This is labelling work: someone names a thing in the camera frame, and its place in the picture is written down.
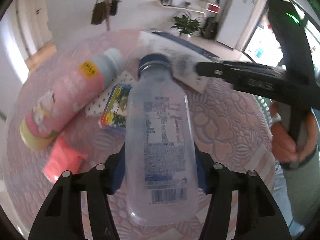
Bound black hanging small bag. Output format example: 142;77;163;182
110;0;121;16

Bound white blue long carton box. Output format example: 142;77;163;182
137;30;220;93

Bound red white shelf box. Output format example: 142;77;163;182
206;3;221;14

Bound pink cartoon drink bottle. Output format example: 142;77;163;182
20;48;125;151

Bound clear plastic bottle blue cap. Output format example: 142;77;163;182
125;54;198;226

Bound white wavy wall shelf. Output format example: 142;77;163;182
153;1;206;17

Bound white dotted tissue pack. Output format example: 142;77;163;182
85;70;137;118

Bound green potted plant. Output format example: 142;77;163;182
171;12;201;40

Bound pink tissue pack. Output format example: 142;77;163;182
42;132;88;184

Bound white refrigerator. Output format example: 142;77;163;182
216;0;257;49

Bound black framed butterfly picture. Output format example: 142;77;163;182
160;0;172;7

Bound person's right hand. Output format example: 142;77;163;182
271;112;318;163

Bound pink coat stand pole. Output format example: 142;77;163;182
102;0;113;32

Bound brown hanging handbag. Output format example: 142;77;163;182
91;0;107;25

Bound colourful printed tissue pack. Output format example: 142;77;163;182
99;83;132;132

